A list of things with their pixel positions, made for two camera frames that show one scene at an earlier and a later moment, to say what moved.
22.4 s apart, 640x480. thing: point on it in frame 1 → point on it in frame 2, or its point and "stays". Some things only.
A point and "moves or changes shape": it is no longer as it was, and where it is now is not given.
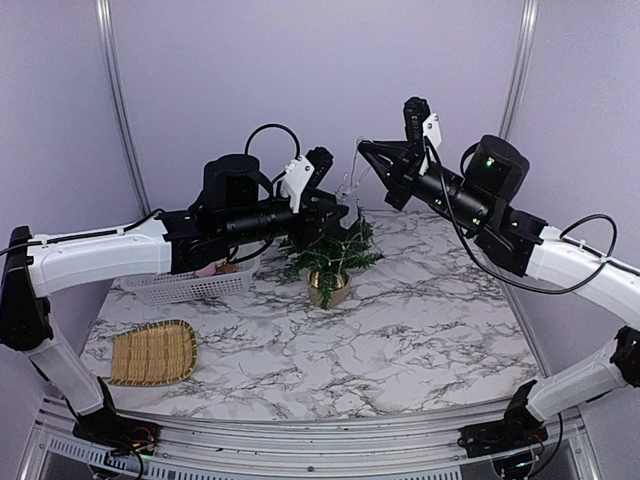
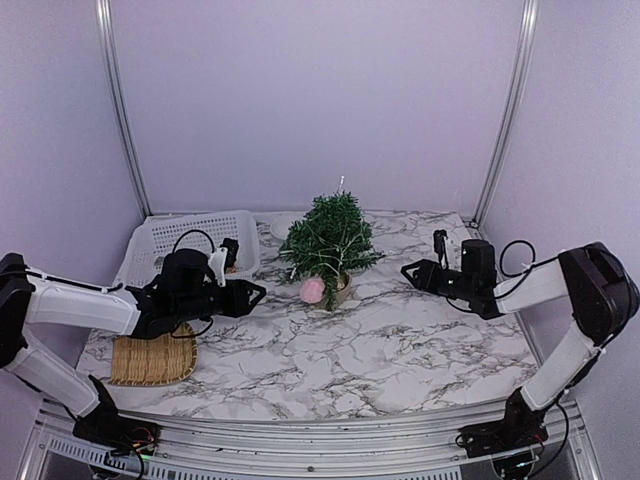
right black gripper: x=398 y=177 → x=425 y=277
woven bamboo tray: x=155 y=354 stays
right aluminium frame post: x=521 y=64 stays
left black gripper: x=313 y=211 → x=238 y=292
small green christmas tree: x=329 y=259 stays
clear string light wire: x=349 y=237 → x=337 y=259
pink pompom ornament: x=209 y=270 moves or changes shape
